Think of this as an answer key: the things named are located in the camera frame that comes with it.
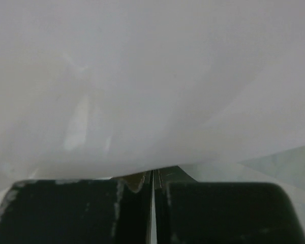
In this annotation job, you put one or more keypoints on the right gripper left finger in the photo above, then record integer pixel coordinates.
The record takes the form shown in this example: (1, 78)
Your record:
(116, 210)

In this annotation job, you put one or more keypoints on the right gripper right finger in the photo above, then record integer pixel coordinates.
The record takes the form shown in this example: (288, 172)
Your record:
(189, 211)

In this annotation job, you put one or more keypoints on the white plastic bag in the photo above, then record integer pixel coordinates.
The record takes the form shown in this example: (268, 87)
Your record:
(100, 88)

